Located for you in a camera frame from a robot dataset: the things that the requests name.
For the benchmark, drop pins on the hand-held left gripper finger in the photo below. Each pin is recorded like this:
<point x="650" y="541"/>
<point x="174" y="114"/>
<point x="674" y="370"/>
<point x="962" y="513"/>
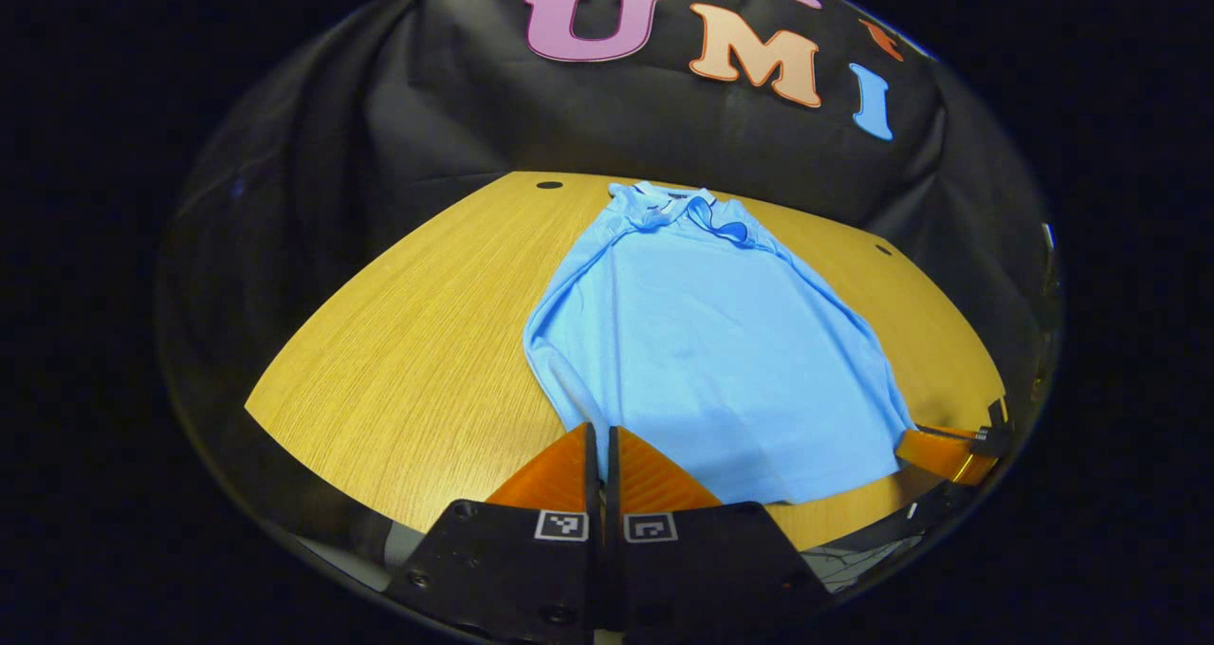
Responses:
<point x="615" y="493"/>
<point x="592" y="493"/>

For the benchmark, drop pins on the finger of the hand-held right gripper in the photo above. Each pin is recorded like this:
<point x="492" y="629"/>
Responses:
<point x="939" y="451"/>

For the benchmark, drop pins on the light blue polo T-shirt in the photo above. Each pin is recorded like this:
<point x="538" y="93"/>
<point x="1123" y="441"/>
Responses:
<point x="702" y="351"/>

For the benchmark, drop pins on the black backdrop cloth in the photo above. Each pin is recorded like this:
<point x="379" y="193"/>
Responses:
<point x="455" y="104"/>

